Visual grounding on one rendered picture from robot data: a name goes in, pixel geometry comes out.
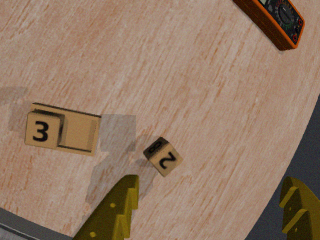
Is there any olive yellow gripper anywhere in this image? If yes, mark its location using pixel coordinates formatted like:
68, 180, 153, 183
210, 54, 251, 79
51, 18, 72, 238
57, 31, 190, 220
72, 174, 320, 240

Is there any orange digital multimeter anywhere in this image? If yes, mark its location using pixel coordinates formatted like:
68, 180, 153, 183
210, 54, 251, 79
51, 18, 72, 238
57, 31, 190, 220
232, 0, 305, 51

